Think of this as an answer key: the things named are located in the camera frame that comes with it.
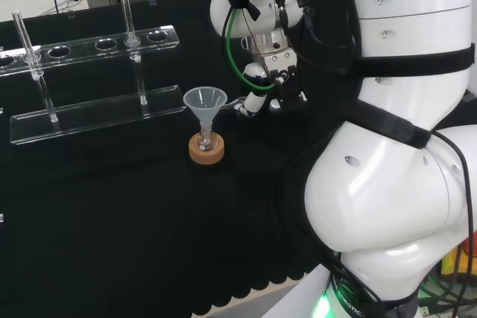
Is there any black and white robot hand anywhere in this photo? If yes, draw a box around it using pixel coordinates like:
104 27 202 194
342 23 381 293
233 48 309 118

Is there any clear glass weighing funnel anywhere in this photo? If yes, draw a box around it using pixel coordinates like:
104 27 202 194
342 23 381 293
222 96 248 109

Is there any translucent plastic funnel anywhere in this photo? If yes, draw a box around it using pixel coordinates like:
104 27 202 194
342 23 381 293
183 86 229 133

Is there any clear acrylic funnel stand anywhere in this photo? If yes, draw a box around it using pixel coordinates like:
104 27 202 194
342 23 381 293
0 0 184 147

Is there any small round-bottom glass flask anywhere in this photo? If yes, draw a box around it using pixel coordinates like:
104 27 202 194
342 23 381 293
197 127 218 153

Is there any black bench cloth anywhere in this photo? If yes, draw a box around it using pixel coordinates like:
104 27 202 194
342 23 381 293
0 0 361 318

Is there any green cable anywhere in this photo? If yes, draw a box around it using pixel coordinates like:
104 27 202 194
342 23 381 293
222 0 277 92

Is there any cork ring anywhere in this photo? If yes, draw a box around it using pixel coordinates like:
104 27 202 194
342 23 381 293
188 133 226 166

